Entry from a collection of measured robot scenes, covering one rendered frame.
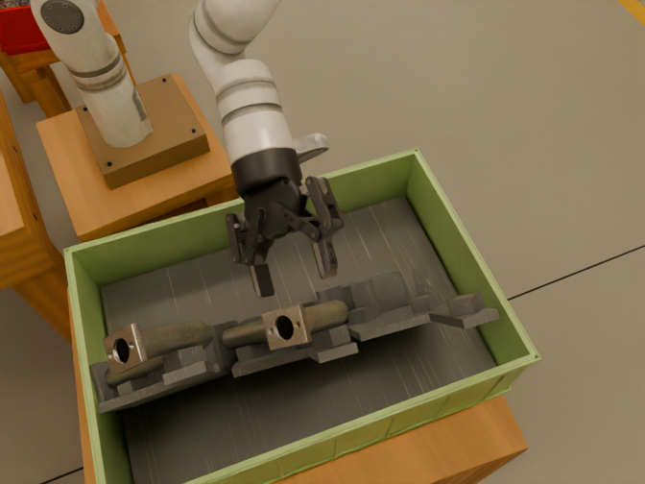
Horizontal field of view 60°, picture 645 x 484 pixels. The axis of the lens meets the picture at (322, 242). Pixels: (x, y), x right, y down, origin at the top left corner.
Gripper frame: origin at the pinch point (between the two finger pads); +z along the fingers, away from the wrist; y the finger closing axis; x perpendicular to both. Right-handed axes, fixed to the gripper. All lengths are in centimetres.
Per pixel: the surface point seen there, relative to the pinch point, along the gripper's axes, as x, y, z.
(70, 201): 11, -58, -29
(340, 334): 4.5, 0.7, 6.8
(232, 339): 9.2, -21.8, 4.3
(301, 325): -2.7, 1.7, 4.5
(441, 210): 41.6, 0.2, -7.3
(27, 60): 22, -82, -72
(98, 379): -4.1, -35.4, 4.9
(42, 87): 27, -87, -68
